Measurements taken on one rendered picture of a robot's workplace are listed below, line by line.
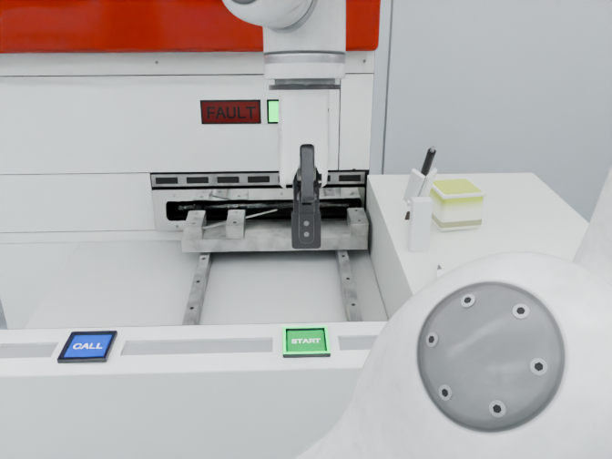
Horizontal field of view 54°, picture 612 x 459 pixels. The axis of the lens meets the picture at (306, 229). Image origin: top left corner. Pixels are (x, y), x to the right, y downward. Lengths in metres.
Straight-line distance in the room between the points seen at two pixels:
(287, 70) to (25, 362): 0.45
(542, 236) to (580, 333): 0.80
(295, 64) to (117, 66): 0.68
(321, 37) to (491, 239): 0.53
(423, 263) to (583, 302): 0.66
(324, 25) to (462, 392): 0.42
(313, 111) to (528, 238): 0.55
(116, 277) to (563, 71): 2.27
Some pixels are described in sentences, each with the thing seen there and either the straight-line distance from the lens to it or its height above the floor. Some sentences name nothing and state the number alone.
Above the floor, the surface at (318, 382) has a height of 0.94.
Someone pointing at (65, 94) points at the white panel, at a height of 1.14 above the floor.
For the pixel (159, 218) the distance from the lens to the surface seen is 1.31.
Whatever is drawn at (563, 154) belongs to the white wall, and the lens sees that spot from 3.10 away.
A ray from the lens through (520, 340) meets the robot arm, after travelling 0.27.
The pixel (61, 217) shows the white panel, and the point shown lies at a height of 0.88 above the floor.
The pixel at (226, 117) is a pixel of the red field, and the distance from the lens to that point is 1.22.
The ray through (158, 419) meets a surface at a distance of 0.77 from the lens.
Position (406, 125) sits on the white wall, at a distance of 2.83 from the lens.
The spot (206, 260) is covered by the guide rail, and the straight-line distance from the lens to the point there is 1.18.
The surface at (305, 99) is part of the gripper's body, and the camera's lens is 0.60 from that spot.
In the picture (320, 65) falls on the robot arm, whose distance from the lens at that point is 0.61.
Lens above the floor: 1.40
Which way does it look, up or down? 25 degrees down
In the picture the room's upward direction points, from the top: straight up
